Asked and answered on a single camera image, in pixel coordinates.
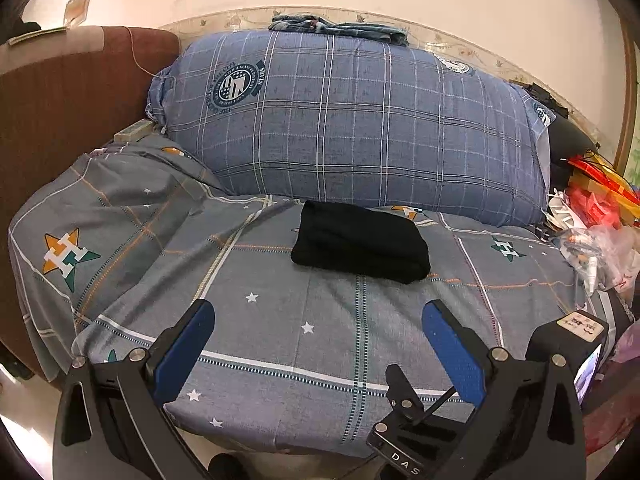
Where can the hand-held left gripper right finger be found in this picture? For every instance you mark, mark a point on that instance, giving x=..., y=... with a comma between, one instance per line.
x=455, y=355

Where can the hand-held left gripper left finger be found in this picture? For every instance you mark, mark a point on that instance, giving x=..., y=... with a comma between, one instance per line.
x=185, y=350

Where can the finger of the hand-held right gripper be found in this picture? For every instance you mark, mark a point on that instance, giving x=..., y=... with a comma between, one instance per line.
x=402, y=395

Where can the black pants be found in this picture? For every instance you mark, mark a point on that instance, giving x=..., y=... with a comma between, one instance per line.
x=360, y=240

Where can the person's right forearm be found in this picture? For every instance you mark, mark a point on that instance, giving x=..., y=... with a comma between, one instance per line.
x=605, y=430

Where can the pink plastic bag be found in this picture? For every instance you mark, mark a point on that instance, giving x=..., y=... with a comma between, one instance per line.
x=627, y=350

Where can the clear plastic bag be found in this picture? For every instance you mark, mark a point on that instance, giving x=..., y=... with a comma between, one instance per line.
x=607, y=255

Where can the grey star print bed sheet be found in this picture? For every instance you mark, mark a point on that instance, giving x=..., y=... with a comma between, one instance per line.
x=300, y=310

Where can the red and yellow packaging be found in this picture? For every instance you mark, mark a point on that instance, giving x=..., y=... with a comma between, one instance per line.
x=605, y=195

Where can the black bag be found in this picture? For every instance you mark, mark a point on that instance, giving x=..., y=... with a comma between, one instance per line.
x=570, y=145

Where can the small beige device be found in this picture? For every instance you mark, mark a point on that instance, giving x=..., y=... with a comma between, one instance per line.
x=132, y=131

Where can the brown headboard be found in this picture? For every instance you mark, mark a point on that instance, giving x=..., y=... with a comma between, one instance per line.
x=75, y=135

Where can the blue plaid pillow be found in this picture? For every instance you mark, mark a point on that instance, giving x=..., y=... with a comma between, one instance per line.
x=350, y=125

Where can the flat green book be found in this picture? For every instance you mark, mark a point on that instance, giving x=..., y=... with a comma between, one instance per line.
x=37, y=36

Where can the folded denim clothes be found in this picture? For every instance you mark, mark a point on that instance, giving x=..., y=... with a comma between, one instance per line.
x=340, y=27

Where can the brown wooden frame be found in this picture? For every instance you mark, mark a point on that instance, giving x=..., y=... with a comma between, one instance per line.
x=627, y=85

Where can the paper wall picture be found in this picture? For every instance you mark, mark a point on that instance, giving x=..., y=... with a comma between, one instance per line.
x=79, y=4

